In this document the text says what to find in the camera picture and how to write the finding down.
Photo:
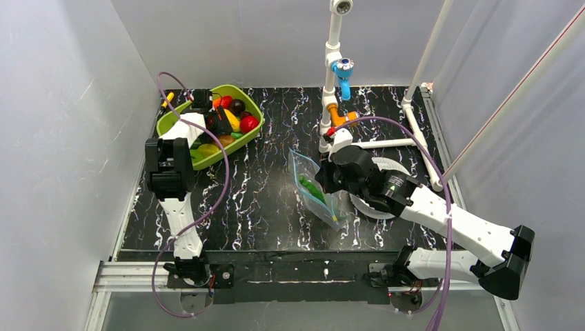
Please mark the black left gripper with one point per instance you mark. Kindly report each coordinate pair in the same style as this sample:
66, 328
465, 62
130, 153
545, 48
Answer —
219, 120

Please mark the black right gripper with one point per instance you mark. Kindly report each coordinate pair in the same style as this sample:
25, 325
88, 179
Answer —
327, 174

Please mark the brown toy kiwi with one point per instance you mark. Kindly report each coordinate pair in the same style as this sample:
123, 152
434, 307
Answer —
226, 140

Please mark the clear zip top bag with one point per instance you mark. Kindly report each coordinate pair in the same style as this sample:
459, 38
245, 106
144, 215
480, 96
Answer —
332, 209

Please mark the green toy beans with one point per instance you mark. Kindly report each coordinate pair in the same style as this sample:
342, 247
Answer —
313, 190

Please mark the green plastic tray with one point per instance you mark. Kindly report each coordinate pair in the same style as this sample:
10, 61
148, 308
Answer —
168, 119

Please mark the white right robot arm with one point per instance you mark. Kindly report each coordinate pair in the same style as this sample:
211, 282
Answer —
493, 256

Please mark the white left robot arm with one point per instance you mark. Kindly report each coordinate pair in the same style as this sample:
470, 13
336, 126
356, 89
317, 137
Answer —
170, 176

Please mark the yellow toy banana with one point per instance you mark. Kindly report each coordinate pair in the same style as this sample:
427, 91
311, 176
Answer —
233, 121

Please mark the red toy apple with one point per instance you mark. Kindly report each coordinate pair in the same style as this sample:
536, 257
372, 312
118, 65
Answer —
248, 124

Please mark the dark purple toy fruit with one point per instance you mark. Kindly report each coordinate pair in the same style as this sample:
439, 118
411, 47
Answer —
237, 106

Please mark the red orange toy pepper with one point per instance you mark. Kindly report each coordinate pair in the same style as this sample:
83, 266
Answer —
223, 101

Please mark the yellow toy corn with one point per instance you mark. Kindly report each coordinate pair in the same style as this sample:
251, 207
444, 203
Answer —
208, 149

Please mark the orange pipe valve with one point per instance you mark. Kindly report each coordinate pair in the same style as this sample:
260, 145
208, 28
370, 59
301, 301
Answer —
338, 119

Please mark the blue pipe valve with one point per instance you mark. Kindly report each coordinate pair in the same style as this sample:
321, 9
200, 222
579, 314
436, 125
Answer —
343, 70

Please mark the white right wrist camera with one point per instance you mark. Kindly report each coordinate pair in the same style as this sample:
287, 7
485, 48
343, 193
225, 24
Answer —
336, 139

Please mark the yellow handled screwdriver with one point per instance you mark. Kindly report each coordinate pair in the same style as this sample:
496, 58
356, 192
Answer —
169, 97

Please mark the white PVC pipe frame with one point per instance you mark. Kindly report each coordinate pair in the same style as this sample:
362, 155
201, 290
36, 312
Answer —
339, 9

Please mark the aluminium frame rail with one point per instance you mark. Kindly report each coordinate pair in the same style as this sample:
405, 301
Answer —
241, 278

